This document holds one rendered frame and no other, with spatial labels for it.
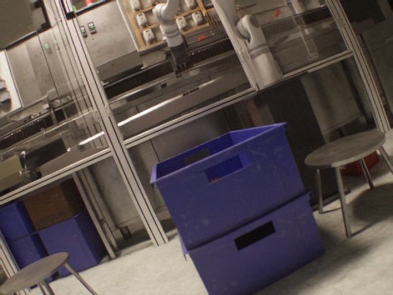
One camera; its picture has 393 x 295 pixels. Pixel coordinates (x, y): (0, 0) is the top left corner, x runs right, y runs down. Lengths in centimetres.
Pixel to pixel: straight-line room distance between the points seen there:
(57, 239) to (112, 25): 155
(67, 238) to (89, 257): 17
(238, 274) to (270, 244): 13
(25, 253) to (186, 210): 132
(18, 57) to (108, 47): 75
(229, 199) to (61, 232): 120
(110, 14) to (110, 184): 129
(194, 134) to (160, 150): 23
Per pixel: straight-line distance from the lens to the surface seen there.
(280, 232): 83
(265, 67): 122
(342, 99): 225
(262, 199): 79
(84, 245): 173
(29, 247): 186
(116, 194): 186
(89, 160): 153
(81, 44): 163
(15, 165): 180
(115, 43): 220
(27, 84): 235
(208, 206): 75
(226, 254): 80
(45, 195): 172
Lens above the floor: 51
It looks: 2 degrees down
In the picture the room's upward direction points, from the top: 23 degrees counter-clockwise
